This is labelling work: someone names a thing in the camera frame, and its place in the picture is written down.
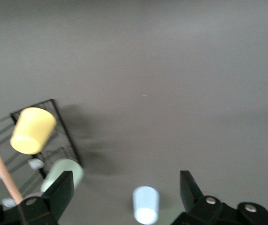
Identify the light blue plastic cup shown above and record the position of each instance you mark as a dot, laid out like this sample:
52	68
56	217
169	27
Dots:
145	204

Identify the pale green plastic cup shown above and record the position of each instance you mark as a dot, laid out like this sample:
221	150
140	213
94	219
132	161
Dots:
65	167

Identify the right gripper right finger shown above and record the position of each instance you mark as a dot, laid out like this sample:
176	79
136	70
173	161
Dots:
194	206

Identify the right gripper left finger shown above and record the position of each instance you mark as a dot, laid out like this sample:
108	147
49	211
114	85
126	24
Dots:
54	201

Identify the yellow plastic cup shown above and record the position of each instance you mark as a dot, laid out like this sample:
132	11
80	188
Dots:
32	131

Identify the dark grey table cover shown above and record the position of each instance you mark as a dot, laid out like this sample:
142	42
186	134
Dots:
171	70

